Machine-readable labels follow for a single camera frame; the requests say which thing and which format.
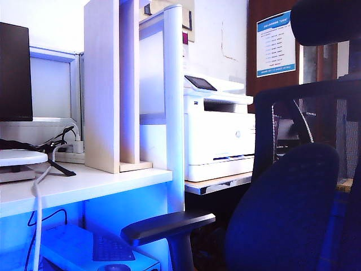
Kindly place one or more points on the black chair armrest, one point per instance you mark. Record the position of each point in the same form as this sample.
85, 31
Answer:
166, 226

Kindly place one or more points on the light wooden desk organizer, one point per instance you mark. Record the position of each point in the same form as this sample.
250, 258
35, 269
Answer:
101, 84

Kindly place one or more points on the grey desk partition panel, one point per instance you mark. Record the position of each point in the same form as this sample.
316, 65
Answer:
50, 84

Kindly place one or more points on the black mesh office chair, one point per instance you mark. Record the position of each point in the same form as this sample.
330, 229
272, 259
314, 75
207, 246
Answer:
324, 90

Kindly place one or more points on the dark blue chair headrest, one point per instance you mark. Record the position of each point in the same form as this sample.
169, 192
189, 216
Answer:
321, 22

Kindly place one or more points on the white HP printer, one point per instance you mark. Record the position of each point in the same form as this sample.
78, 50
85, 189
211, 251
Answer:
220, 141

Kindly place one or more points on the wooden printer table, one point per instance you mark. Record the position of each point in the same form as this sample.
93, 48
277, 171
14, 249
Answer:
214, 183

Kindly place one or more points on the magenta card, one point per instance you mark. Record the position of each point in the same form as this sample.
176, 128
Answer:
185, 38

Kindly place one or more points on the white plug charger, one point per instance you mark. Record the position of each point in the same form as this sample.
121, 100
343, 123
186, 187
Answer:
78, 146

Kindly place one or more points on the white power strip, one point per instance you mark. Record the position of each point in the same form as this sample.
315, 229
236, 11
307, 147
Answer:
72, 158

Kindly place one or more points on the dark brown door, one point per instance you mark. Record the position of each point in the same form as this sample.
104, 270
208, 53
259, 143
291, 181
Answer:
251, 42

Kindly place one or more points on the dark blue lumbar cushion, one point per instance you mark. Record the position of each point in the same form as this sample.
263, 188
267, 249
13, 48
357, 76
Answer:
282, 209

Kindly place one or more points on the blue and white poster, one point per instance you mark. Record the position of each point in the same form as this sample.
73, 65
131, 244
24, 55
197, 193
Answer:
276, 45

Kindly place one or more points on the dark keyboard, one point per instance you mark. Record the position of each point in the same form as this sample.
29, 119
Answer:
111, 248

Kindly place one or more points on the white round monitor base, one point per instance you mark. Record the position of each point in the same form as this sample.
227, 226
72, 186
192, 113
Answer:
19, 157

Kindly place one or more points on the grey flat riser block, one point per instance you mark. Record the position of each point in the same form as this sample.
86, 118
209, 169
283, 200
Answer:
14, 175

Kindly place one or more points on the black computer monitor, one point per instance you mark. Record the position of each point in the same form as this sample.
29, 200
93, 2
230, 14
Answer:
14, 73

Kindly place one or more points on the white partition post frame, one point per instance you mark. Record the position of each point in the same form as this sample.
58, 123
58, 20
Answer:
172, 84

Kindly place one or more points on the black picture frame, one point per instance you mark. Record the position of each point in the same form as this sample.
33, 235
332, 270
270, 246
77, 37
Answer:
190, 22

